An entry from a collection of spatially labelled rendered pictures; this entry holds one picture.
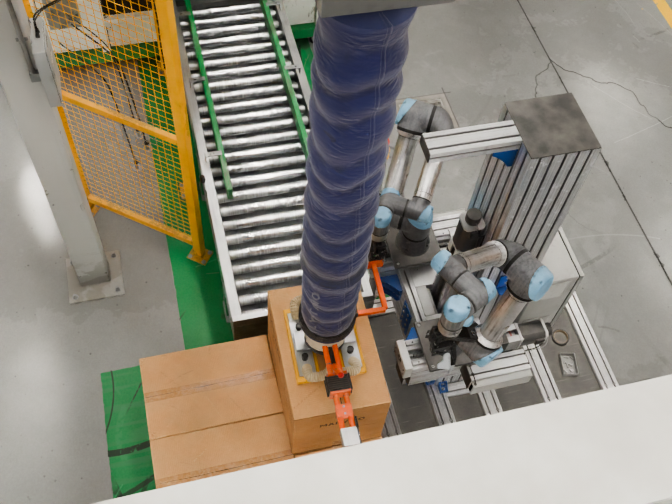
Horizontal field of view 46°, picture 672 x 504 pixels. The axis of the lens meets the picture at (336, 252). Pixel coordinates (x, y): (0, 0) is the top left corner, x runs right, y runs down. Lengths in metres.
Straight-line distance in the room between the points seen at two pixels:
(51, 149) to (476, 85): 3.08
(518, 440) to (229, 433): 2.98
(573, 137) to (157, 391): 2.12
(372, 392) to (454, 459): 2.61
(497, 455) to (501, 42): 5.50
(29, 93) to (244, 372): 1.51
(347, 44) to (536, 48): 4.32
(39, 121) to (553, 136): 2.10
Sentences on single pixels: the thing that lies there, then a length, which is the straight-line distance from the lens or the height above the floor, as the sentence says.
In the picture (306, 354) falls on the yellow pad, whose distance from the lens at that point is 3.28.
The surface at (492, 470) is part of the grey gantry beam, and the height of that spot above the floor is 3.32.
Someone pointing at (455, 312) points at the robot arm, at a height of 1.87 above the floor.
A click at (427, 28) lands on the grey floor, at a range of 6.07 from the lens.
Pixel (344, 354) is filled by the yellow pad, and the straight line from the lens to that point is 3.32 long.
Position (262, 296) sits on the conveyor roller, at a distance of 3.92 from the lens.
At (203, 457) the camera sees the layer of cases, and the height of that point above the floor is 0.54.
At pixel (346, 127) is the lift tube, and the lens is 2.08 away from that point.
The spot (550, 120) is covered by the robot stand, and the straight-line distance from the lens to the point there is 2.76.
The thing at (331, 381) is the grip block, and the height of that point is 1.09.
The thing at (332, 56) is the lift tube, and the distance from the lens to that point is 1.94.
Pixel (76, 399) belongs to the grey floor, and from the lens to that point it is 4.40.
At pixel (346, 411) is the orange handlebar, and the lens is 3.10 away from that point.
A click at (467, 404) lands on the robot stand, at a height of 0.21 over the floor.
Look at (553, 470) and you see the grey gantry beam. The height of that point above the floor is 3.32.
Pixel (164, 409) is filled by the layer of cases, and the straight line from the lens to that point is 3.71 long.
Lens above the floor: 3.96
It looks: 57 degrees down
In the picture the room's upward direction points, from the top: 7 degrees clockwise
